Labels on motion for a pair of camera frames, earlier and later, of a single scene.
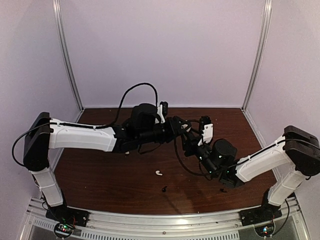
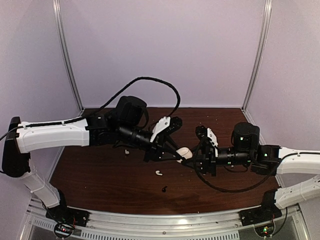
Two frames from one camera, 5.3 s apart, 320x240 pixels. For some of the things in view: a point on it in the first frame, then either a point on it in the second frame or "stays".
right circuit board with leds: [265, 230] stays
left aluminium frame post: [58, 15] stays
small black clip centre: [164, 189] stays
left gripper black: [175, 129] → [157, 147]
